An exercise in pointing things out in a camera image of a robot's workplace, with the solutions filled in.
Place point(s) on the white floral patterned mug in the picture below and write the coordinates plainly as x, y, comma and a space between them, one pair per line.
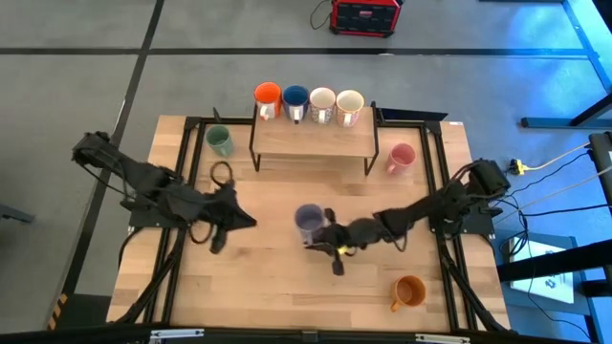
322, 99

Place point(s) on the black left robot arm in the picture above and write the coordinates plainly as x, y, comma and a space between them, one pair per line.
143, 179

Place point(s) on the cream pink patterned mug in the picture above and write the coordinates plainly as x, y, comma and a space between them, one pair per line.
350, 101

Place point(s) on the yellow plug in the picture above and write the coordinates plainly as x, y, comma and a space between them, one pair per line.
518, 166

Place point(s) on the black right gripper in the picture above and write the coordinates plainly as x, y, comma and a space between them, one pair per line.
358, 233

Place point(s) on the black metal bar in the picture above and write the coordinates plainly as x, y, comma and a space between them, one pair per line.
550, 262

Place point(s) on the purple mug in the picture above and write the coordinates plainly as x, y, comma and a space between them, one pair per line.
308, 219

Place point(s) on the red and black case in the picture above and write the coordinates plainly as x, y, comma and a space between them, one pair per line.
365, 19

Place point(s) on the black stand post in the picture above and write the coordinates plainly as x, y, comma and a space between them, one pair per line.
601, 153

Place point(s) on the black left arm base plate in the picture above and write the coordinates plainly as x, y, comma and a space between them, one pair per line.
148, 220

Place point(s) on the green mug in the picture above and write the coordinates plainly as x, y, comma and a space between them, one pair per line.
219, 138

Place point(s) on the blue desk frame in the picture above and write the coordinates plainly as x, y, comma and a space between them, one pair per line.
550, 122

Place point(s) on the silver metal bracket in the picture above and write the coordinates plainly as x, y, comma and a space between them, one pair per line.
442, 338
177, 333

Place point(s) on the wooden shelf riser black legs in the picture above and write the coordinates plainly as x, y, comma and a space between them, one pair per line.
315, 138

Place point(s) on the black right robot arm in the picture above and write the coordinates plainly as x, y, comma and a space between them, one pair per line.
430, 208

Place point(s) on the black horizontal beam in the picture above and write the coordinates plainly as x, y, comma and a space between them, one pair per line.
263, 337

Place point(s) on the white printed sheet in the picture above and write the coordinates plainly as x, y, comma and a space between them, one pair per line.
550, 289

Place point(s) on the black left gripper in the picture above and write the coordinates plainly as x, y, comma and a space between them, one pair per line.
215, 212

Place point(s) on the grey furniture foot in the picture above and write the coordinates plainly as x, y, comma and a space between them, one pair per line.
14, 214

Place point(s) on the dark flat panel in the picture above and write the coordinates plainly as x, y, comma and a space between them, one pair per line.
411, 115

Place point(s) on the amber orange mug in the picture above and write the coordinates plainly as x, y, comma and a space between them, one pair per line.
408, 290

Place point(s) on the black aluminium table frame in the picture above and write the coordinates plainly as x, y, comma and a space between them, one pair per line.
197, 153

